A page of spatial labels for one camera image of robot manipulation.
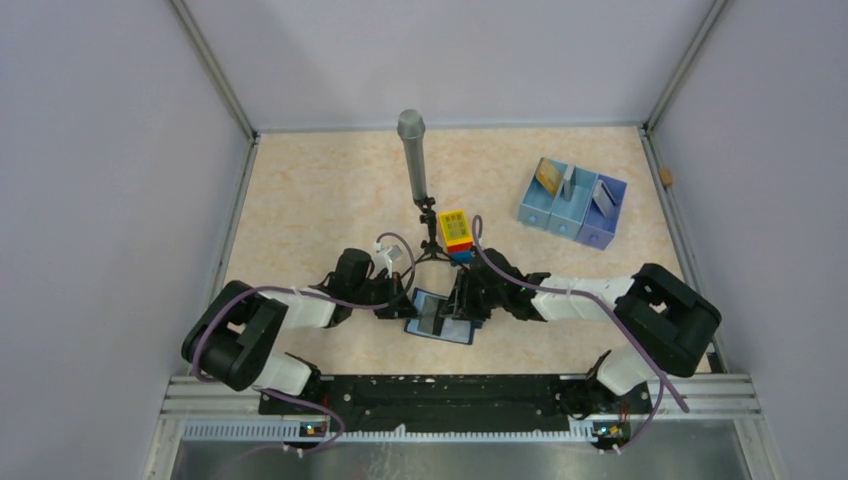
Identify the silver credit card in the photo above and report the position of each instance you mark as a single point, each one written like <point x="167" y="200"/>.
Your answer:
<point x="604" y="199"/>

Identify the aluminium frame front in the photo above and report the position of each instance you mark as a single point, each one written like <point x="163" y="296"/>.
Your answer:
<point x="722" y="436"/>

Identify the black credit card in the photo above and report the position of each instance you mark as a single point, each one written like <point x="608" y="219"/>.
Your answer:
<point x="431" y="318"/>
<point x="568" y="183"/>

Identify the small wooden knob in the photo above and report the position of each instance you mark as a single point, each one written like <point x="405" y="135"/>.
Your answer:
<point x="665" y="176"/>

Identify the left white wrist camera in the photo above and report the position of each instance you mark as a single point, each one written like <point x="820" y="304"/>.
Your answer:
<point x="385" y="258"/>

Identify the yellow red blue toy block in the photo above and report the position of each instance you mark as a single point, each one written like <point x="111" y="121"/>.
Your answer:
<point x="456" y="234"/>

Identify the grey microphone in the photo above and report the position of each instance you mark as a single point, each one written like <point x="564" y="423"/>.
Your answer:
<point x="411" y="130"/>

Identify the gold credit card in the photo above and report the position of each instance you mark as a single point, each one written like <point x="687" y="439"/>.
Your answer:
<point x="549" y="176"/>

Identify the light blue drawer middle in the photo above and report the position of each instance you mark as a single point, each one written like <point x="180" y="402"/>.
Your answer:
<point x="568" y="217"/>

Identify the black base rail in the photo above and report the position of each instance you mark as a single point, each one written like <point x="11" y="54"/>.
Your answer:
<point x="470" y="403"/>

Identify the black tripod stand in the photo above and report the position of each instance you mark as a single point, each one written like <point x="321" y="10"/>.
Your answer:
<point x="431" y="249"/>

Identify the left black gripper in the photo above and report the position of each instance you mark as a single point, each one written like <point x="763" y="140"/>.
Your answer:
<point x="399" y="305"/>

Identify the light blue drawer left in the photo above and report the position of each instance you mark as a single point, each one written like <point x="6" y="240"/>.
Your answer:
<point x="536" y="206"/>

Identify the white cable duct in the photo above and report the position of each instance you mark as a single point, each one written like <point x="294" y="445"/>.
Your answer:
<point x="294" y="432"/>

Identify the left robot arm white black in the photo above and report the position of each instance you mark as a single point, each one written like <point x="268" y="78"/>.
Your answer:
<point x="233" y="341"/>

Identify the light blue drawer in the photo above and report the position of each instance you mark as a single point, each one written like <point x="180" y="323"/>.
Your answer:
<point x="568" y="217"/>
<point x="536" y="206"/>

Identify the dark blue card holder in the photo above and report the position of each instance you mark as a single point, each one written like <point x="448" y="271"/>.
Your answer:
<point x="458" y="331"/>

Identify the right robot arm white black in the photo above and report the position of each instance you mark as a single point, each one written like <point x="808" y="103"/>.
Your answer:
<point x="667" y="325"/>

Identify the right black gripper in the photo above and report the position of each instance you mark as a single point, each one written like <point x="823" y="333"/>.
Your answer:
<point x="460" y="304"/>

